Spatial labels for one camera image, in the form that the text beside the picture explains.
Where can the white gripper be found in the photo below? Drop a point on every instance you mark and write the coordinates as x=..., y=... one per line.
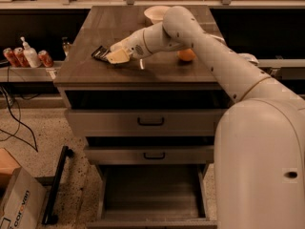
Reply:
x=131, y=47

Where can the black rxbar chocolate bar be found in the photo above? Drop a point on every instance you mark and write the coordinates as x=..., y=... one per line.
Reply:
x=100, y=54

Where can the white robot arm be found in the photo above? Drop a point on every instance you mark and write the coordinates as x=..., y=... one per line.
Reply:
x=259, y=142

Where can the top drawer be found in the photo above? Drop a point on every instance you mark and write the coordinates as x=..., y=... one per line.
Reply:
x=89, y=123

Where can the grey drawer cabinet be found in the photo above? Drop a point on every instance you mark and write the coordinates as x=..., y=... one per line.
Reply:
x=160, y=82

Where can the middle drawer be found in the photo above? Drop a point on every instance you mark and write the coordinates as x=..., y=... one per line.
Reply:
x=150, y=155

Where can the open bottom drawer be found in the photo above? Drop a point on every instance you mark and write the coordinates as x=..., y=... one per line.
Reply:
x=153, y=197

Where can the small glass bottle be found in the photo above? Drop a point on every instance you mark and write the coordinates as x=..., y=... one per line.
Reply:
x=66, y=45

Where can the white ceramic bowl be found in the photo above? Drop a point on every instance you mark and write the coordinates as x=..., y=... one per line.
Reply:
x=156, y=13

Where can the orange fruit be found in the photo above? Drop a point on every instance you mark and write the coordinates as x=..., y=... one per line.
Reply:
x=186, y=55

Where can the red soda can right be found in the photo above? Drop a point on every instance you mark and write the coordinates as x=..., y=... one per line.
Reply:
x=45, y=58

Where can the red soda can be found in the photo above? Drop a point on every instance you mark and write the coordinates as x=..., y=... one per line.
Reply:
x=19, y=53
x=45, y=58
x=10, y=56

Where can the white pump bottle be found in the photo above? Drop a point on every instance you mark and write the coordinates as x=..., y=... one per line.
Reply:
x=30, y=54

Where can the red soda can middle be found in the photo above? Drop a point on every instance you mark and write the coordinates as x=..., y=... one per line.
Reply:
x=19, y=53

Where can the red soda can left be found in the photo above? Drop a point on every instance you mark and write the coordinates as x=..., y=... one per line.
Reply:
x=10, y=56

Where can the white folded cloth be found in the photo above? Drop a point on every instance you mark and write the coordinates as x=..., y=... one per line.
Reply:
x=250, y=58

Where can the cardboard box with print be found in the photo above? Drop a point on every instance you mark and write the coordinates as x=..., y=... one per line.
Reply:
x=22, y=196

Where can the black metal bar stand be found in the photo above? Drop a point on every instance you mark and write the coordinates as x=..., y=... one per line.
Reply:
x=49, y=218

